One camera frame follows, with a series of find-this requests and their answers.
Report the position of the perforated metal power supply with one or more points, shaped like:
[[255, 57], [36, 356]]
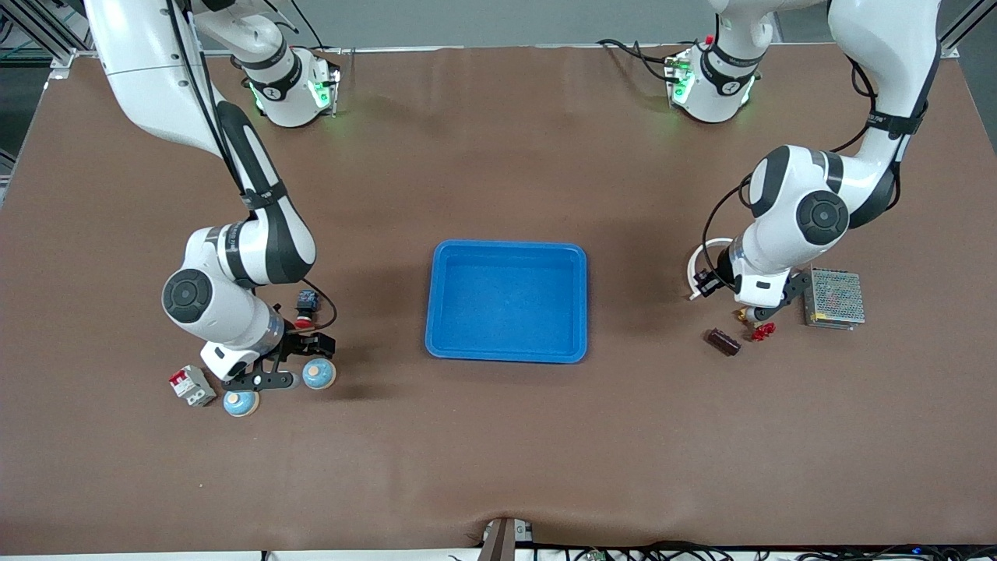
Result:
[[835, 298]]

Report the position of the blue plastic tray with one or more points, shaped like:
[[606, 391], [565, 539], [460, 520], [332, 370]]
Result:
[[506, 304]]

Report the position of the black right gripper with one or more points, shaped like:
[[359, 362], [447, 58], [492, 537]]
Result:
[[298, 344]]

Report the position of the metal table edge bracket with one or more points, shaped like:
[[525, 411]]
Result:
[[498, 541]]

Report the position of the long dark electrolytic capacitor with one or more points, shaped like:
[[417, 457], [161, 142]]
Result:
[[723, 341]]

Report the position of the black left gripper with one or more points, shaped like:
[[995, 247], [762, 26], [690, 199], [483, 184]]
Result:
[[723, 274]]

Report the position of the blue dome desk bell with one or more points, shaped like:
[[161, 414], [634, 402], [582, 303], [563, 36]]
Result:
[[319, 375], [241, 405]]

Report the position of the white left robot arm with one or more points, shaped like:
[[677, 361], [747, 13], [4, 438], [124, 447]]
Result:
[[794, 226]]

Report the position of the white red circuit breaker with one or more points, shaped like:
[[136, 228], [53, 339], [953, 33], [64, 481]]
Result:
[[193, 386]]

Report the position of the aluminium frame profile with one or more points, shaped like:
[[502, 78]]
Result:
[[954, 31], [39, 27]]

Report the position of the brass red valve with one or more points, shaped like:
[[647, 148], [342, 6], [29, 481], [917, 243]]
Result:
[[763, 331]]

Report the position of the red mushroom push button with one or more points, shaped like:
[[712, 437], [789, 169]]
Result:
[[306, 300]]

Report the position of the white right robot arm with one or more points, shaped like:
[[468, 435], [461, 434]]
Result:
[[226, 312]]

